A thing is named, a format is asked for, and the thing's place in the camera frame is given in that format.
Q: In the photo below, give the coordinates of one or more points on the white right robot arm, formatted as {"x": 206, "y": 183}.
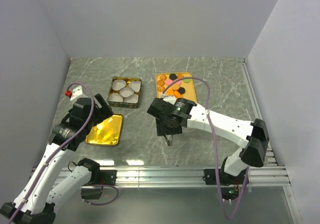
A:
{"x": 252, "y": 138}

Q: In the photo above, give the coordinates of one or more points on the gold cookie tray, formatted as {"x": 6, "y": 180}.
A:
{"x": 183, "y": 88}

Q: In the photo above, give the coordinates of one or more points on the aluminium mounting rail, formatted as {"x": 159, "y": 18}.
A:
{"x": 188, "y": 176}

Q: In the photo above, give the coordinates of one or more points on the black round cookie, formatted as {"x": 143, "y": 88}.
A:
{"x": 172, "y": 76}

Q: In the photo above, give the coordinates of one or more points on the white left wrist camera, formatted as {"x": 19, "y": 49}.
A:
{"x": 75, "y": 93}

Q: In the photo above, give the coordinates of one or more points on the pink round cookie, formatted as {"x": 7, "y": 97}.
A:
{"x": 168, "y": 82}

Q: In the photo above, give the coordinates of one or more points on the metal tongs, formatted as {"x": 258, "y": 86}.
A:
{"x": 169, "y": 139}

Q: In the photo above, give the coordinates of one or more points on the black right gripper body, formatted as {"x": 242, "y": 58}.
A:
{"x": 163, "y": 127}

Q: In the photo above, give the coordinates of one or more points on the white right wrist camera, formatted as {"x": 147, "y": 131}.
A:
{"x": 169, "y": 98}

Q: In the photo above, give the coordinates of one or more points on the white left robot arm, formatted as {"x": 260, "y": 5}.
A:
{"x": 40, "y": 199}

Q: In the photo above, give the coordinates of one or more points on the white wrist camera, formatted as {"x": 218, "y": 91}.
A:
{"x": 169, "y": 98}
{"x": 75, "y": 93}

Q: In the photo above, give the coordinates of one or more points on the orange fish cookie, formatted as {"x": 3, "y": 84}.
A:
{"x": 170, "y": 92}
{"x": 177, "y": 93}

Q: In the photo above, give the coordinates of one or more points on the swirl brown cookie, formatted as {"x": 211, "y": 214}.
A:
{"x": 162, "y": 77}

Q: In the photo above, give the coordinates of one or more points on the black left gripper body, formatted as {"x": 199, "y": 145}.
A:
{"x": 101, "y": 114}

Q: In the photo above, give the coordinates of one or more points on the gold tin lid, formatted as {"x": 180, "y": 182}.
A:
{"x": 106, "y": 133}

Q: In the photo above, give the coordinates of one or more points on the round orange chip cookie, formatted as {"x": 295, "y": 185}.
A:
{"x": 175, "y": 87}

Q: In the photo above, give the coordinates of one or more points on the green cookie tin box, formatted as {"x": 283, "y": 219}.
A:
{"x": 125, "y": 92}

